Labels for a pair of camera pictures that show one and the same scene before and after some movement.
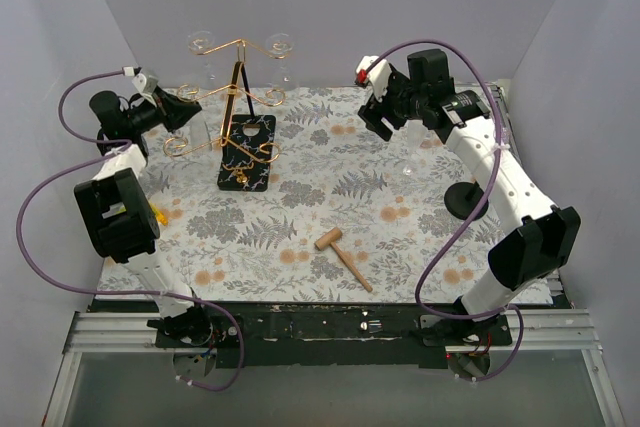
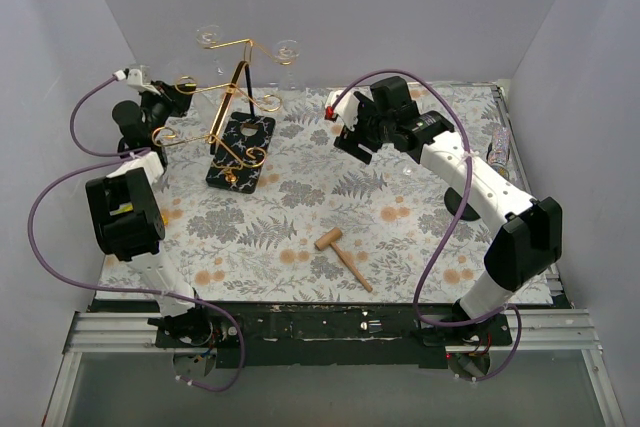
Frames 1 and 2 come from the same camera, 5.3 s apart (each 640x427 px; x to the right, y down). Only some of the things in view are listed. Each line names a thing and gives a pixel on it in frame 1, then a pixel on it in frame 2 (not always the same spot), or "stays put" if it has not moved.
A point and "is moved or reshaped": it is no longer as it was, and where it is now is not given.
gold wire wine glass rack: x=234 y=82 is moved or reshaped
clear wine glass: x=200 y=42 → x=211 y=35
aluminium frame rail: x=560 y=330 stays put
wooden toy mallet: x=328 y=240 stays put
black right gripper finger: x=377 y=125 → x=356 y=145
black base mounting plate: x=332 y=336 stays put
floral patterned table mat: x=282 y=194 stays put
